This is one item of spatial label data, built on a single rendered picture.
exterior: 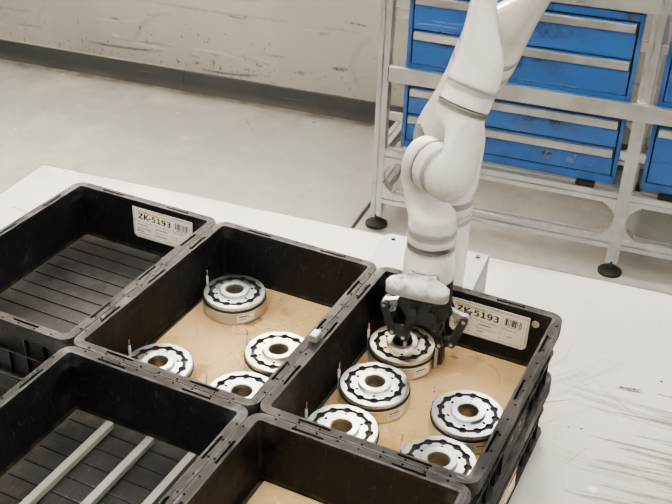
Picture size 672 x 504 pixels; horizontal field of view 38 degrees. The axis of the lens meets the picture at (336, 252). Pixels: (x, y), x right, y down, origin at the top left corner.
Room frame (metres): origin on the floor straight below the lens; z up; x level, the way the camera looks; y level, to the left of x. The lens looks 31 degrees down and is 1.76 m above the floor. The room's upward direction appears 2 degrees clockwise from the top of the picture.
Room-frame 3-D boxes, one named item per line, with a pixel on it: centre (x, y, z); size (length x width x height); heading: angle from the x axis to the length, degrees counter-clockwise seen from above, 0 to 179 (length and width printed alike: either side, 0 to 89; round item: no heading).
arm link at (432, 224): (1.22, -0.13, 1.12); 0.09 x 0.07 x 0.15; 33
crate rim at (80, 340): (1.22, 0.15, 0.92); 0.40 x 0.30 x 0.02; 155
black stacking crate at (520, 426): (1.09, -0.12, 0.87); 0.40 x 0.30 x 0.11; 155
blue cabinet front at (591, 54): (2.96, -0.55, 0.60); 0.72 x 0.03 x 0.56; 70
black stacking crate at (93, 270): (1.35, 0.42, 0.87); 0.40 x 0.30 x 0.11; 155
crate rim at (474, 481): (1.09, -0.12, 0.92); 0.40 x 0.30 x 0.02; 155
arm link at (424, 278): (1.19, -0.13, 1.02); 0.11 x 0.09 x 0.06; 161
